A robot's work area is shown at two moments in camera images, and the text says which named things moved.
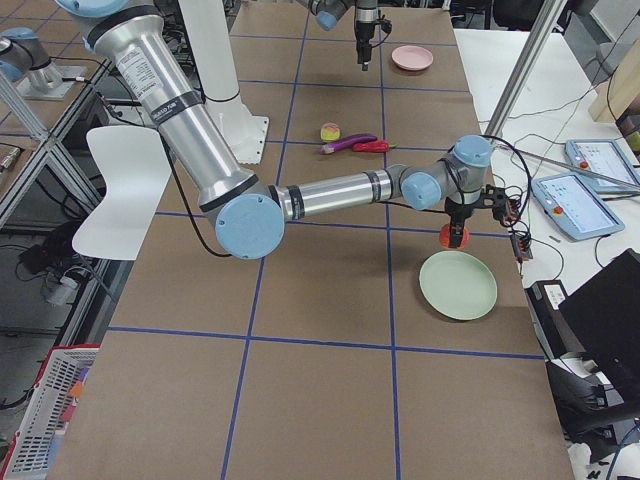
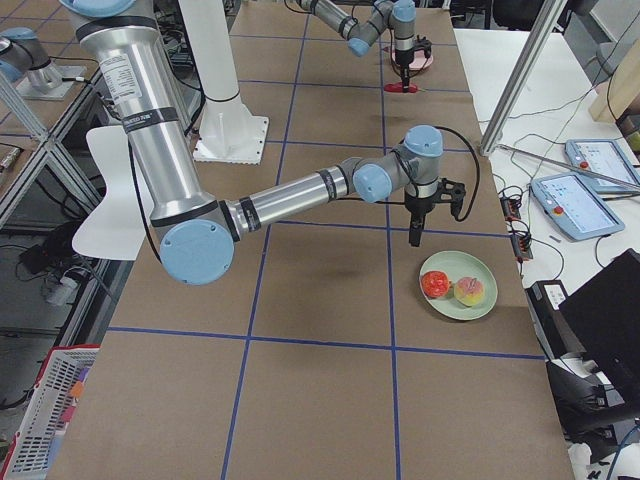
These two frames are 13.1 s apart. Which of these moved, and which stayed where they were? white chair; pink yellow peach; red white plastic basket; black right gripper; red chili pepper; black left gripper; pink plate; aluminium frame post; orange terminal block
Moved: black left gripper; black right gripper; red chili pepper; pink yellow peach
Stayed: orange terminal block; red white plastic basket; pink plate; aluminium frame post; white chair
